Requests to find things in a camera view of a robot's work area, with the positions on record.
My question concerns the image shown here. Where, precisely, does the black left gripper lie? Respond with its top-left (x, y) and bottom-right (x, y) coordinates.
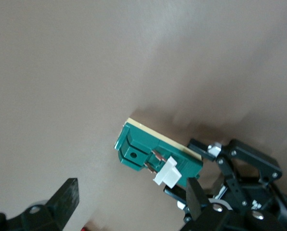
top-left (187, 138), bottom-right (287, 231)

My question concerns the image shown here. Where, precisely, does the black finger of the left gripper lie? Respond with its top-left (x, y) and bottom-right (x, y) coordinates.
top-left (163, 186), bottom-right (192, 223)

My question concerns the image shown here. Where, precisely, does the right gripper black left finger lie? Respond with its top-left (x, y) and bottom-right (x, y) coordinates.
top-left (0, 177), bottom-right (80, 231)

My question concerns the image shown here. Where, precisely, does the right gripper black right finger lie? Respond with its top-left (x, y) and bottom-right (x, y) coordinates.
top-left (179, 177), bottom-right (287, 231)

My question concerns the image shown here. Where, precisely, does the green load switch white handle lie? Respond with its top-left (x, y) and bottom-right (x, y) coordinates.
top-left (113, 117), bottom-right (204, 190)

